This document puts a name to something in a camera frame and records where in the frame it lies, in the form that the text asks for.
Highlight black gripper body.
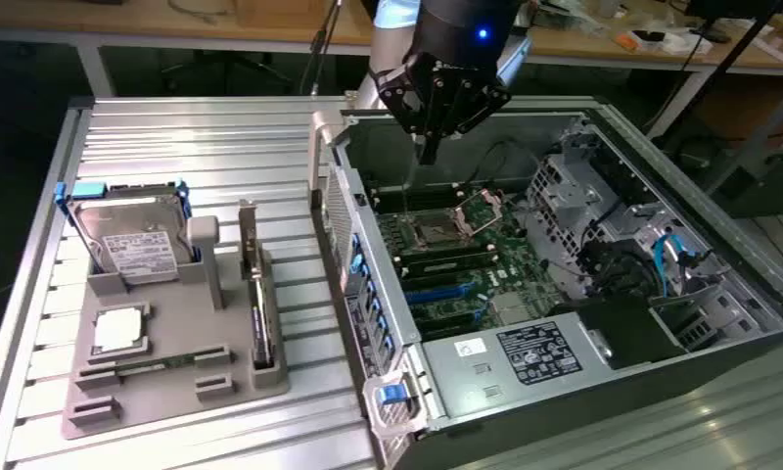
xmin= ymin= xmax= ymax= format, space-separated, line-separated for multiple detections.
xmin=409 ymin=0 xmax=521 ymax=84

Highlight graphics card with black fan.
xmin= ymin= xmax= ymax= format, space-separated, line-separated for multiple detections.
xmin=236 ymin=197 xmax=283 ymax=371

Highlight bagged green circuit board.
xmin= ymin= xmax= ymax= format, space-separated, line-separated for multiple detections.
xmin=532 ymin=0 xmax=615 ymax=38

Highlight thin locking lever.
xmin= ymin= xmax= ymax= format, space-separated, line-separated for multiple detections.
xmin=401 ymin=161 xmax=420 ymax=216

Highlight metal socket cover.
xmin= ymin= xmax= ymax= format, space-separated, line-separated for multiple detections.
xmin=453 ymin=188 xmax=508 ymax=227

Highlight CPU socket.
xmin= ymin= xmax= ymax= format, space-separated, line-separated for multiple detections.
xmin=409 ymin=211 xmax=464 ymax=250

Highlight perforated metal drive cage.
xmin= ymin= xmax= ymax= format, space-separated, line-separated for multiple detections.
xmin=527 ymin=152 xmax=632 ymax=290

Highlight white and orange desk items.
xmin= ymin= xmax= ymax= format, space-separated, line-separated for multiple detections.
xmin=617 ymin=26 xmax=715 ymax=56

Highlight green motherboard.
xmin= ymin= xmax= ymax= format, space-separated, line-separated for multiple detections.
xmin=367 ymin=182 xmax=552 ymax=343

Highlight black RAM stick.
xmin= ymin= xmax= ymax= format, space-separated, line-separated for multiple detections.
xmin=397 ymin=254 xmax=501 ymax=280

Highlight blue expansion slot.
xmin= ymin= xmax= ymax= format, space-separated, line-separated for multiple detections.
xmin=404 ymin=282 xmax=480 ymax=306

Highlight black monitor base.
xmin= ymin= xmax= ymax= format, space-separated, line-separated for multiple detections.
xmin=684 ymin=0 xmax=783 ymax=20

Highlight black stand pole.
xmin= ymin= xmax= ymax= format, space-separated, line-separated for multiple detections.
xmin=645 ymin=0 xmax=783 ymax=136

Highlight blue card retainer strip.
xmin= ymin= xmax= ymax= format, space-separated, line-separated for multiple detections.
xmin=347 ymin=233 xmax=401 ymax=366

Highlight hard disk in blue carrier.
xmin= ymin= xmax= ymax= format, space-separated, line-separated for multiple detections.
xmin=54 ymin=179 xmax=199 ymax=286

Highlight black plastic shroud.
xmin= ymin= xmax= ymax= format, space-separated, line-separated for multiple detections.
xmin=552 ymin=299 xmax=691 ymax=372

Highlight grey power supply unit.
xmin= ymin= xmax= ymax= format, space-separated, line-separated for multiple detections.
xmin=421 ymin=312 xmax=621 ymax=418

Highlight grey disk bay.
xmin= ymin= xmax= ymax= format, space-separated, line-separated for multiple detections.
xmin=649 ymin=281 xmax=783 ymax=353

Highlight blue case latch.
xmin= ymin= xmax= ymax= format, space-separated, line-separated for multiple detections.
xmin=373 ymin=384 xmax=411 ymax=405

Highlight grey parts rack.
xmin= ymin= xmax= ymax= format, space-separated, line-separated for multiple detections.
xmin=60 ymin=214 xmax=295 ymax=441

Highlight open black PC case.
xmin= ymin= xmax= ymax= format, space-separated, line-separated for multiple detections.
xmin=306 ymin=95 xmax=783 ymax=470

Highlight silver CPU chip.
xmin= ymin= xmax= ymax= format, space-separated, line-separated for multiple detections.
xmin=94 ymin=306 xmax=151 ymax=354

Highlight green RAM stick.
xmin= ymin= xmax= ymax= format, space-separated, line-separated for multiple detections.
xmin=112 ymin=354 xmax=202 ymax=376

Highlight wooden desk with white frame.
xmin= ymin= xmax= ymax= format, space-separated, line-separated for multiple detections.
xmin=0 ymin=0 xmax=377 ymax=98
xmin=525 ymin=0 xmax=783 ymax=141

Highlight black wire bundle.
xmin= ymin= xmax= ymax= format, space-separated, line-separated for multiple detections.
xmin=580 ymin=239 xmax=661 ymax=301

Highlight blue wire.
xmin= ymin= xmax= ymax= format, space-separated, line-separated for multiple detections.
xmin=651 ymin=231 xmax=701 ymax=301

